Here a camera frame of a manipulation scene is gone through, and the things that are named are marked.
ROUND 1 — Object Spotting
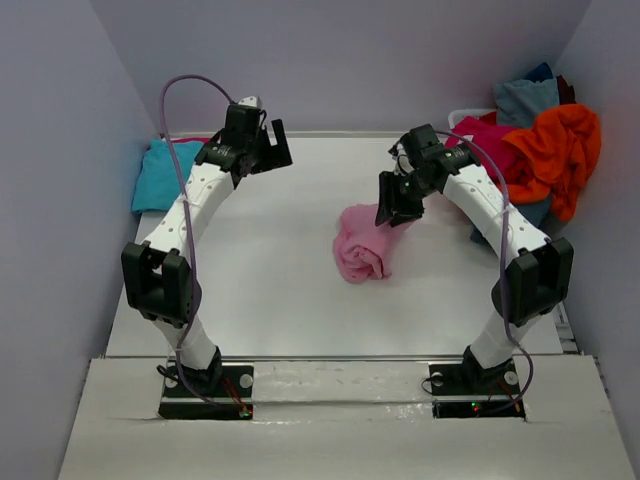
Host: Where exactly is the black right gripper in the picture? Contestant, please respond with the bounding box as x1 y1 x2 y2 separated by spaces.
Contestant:
375 169 437 227

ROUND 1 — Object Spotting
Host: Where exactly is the light pink t-shirt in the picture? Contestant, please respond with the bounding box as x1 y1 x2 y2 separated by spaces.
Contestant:
333 204 413 284

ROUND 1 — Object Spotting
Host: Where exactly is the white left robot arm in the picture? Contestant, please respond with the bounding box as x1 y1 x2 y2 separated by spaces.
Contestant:
121 96 292 395

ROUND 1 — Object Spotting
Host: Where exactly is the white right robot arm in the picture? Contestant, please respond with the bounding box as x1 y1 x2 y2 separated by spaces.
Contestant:
375 124 574 395

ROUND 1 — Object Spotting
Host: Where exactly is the folded magenta t-shirt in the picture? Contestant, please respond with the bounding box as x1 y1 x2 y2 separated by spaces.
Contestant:
171 137 209 146

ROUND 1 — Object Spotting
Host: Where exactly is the white laundry basket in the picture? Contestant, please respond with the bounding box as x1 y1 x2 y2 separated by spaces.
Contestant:
447 108 496 129

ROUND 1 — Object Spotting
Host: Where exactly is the crumpled magenta t-shirt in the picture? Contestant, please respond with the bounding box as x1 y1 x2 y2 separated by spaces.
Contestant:
451 113 517 183

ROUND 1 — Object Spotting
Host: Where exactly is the folded turquoise t-shirt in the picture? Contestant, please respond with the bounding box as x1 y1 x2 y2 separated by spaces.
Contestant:
131 139 203 215

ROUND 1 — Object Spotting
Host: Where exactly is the grey-blue t-shirt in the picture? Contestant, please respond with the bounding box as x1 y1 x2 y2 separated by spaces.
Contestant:
493 78 560 129

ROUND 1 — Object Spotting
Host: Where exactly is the crumpled orange t-shirt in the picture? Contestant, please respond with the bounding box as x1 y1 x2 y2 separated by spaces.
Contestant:
502 104 601 223

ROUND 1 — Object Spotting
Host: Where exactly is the dark blue t-shirt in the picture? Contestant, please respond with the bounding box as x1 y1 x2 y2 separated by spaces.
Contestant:
524 62 555 83

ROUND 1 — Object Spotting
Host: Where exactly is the maroon t-shirt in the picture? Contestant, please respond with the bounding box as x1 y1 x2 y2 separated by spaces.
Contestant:
556 75 577 105

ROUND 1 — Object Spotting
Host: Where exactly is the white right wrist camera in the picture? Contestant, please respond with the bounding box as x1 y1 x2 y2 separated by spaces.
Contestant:
388 141 409 176

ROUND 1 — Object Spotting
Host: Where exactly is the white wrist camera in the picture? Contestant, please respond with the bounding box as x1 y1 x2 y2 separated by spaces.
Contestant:
388 141 409 176
238 95 262 109

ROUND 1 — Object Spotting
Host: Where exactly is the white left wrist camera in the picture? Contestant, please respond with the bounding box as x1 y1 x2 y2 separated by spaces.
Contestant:
238 95 262 109

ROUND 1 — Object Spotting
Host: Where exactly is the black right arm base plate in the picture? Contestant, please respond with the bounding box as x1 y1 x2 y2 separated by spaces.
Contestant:
421 360 526 419

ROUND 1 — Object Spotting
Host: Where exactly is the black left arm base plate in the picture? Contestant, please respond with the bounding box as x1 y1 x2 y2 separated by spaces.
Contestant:
156 360 254 421

